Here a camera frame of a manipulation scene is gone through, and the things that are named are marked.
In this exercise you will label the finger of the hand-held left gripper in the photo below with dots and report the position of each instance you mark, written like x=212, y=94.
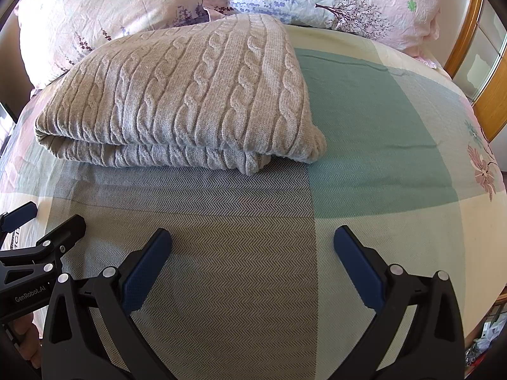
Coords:
x=21, y=214
x=63, y=234

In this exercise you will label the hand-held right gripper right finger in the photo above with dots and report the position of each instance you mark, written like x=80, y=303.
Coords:
x=362, y=269

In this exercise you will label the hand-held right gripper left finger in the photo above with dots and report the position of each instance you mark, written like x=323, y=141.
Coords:
x=144, y=269

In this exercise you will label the person's left hand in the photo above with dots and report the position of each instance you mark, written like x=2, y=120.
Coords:
x=27, y=340

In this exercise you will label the checked green grey bedsheet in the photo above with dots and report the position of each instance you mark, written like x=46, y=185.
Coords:
x=245, y=285

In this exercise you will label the pile of mixed clutter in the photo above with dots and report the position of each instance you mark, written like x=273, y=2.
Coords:
x=485, y=336

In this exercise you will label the pink floral pillow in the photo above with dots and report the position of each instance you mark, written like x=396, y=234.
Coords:
x=324, y=0
x=103, y=16

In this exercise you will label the wooden framed glass cabinet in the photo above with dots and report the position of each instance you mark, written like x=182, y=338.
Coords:
x=483, y=55

